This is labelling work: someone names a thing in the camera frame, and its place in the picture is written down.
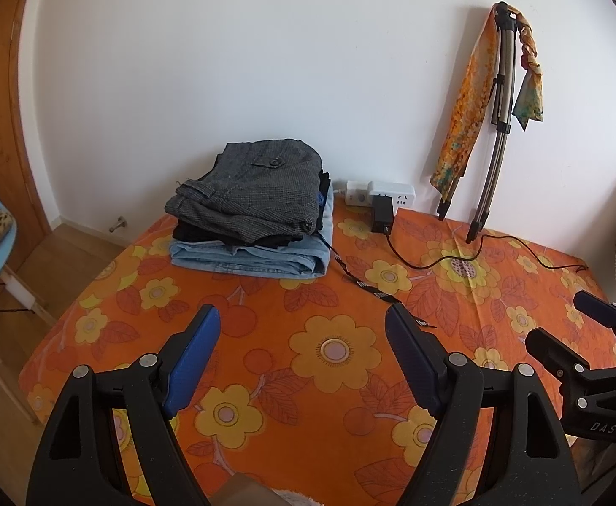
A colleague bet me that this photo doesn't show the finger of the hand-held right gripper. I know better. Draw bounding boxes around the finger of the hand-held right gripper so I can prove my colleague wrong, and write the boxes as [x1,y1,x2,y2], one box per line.
[573,289,616,364]
[525,327,592,381]

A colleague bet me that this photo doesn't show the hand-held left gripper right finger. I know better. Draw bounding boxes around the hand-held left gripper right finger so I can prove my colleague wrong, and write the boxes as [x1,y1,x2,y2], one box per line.
[384,303,575,506]

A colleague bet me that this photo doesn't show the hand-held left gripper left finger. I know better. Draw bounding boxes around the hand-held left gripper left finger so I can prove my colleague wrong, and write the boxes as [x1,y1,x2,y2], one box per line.
[26,304,221,506]

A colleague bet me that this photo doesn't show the grey houndstooth pants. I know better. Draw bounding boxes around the grey houndstooth pants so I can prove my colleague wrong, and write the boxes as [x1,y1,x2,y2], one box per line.
[165,138,324,238]

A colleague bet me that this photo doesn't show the black pants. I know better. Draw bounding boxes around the black pants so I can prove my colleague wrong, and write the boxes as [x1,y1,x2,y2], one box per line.
[173,169,332,248]

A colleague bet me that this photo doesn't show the orange floral bed sheet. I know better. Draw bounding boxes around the orange floral bed sheet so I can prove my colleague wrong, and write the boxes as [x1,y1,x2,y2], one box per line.
[19,205,616,506]

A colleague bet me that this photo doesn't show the light blue jeans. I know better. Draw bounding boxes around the light blue jeans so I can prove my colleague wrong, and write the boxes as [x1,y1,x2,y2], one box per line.
[170,184,336,279]

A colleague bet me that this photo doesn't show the black power adapter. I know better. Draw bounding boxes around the black power adapter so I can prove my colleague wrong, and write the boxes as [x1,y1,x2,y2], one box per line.
[370,195,394,234]

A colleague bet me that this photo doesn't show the white power strip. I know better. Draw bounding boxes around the white power strip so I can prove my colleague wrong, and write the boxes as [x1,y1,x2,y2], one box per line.
[345,179,416,209]

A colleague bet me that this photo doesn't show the white fluffy cloth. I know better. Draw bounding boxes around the white fluffy cloth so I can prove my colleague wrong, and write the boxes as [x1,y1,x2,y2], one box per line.
[271,487,330,506]

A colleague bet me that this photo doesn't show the braided orange green scarf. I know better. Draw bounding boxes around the braided orange green scarf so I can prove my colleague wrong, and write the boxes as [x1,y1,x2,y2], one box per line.
[508,8,545,132]

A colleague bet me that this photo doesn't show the orange patterned scarf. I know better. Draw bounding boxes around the orange patterned scarf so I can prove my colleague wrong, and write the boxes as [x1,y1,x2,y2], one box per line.
[429,8,504,204]

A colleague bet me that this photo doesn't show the folded metal tube stand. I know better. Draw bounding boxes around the folded metal tube stand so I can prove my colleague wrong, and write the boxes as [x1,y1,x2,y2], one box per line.
[437,3,522,245]

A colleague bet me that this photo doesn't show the wooden door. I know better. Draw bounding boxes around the wooden door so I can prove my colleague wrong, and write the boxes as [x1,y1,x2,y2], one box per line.
[0,0,53,275]

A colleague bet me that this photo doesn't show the black printed strap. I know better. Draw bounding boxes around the black printed strap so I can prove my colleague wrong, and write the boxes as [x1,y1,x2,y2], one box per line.
[319,232,438,330]

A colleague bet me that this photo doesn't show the black power cable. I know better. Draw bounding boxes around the black power cable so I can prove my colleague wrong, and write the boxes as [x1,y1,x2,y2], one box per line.
[386,229,589,275]

